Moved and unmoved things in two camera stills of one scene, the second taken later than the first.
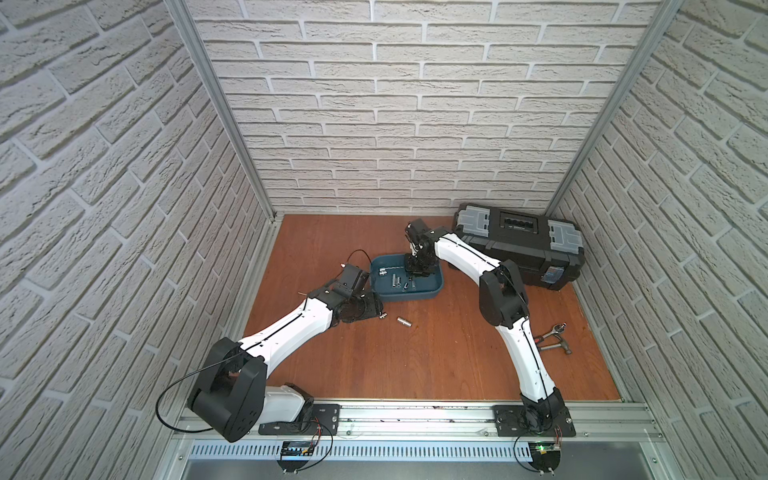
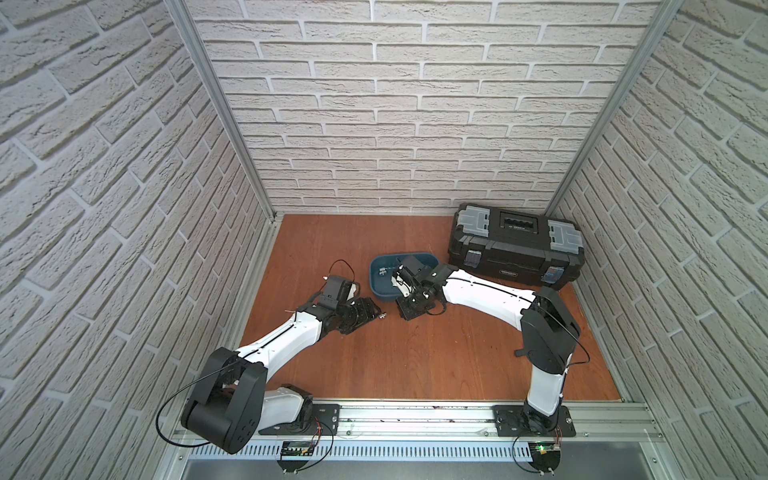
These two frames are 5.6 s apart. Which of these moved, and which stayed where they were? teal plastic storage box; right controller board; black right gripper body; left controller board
Moved: black right gripper body
Stayed: right controller board; teal plastic storage box; left controller board
